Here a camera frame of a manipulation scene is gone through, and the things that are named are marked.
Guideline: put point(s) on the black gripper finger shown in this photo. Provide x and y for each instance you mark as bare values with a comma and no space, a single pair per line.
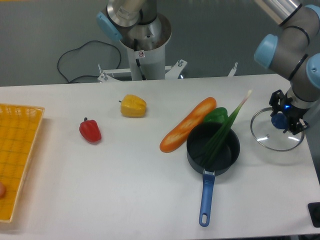
296,126
275,102

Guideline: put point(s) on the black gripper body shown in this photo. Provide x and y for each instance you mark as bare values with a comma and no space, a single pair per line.
291,112

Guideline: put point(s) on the glass pot lid blue knob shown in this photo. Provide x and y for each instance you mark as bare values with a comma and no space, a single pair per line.
269,131

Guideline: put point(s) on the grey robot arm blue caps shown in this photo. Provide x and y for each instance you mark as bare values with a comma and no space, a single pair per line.
285,55

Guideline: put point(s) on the green bell pepper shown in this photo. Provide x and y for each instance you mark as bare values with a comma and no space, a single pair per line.
218,115

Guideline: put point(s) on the green scallion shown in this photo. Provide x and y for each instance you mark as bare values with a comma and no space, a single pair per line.
215,143

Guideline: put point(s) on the orange baguette bread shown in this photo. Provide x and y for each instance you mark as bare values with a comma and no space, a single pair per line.
178,135

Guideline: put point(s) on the black device at table edge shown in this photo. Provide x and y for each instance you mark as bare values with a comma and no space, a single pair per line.
314,212

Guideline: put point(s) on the yellow bell pepper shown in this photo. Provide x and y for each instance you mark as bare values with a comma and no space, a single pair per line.
132,106

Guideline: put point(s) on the red bell pepper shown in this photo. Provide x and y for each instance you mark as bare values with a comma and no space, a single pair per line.
90,131

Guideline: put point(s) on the yellow woven basket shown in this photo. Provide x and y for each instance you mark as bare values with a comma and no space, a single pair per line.
19,126

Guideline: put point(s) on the orange round item in basket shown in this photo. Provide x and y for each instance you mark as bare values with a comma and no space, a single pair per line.
2,190

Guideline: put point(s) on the dark pot blue handle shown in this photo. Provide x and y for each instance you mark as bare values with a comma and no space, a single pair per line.
226,157

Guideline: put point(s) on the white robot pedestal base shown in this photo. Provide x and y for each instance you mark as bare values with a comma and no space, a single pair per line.
145,45

